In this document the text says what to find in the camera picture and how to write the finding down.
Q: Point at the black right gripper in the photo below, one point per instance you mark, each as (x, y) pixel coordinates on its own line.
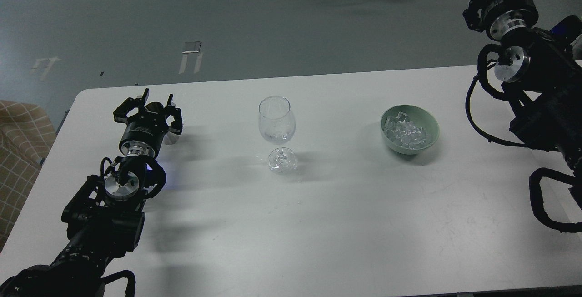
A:
(500, 16)

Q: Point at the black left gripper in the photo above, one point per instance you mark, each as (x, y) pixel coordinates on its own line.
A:
(138, 134)

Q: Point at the steel cocktail jigger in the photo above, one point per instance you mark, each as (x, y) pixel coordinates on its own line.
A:
(158, 122)

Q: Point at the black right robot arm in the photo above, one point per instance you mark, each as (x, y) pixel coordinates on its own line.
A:
(534, 71)

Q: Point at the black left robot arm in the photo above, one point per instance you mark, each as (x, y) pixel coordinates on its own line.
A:
(105, 218)

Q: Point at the clear wine glass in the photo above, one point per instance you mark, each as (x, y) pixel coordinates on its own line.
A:
(277, 125)

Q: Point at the pile of clear ice cubes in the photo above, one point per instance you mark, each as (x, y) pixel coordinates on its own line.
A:
(402, 131)

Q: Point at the green bowl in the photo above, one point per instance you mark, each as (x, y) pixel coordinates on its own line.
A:
(421, 117)

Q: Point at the beige checkered chair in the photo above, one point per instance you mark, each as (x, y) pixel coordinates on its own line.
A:
(26, 138)

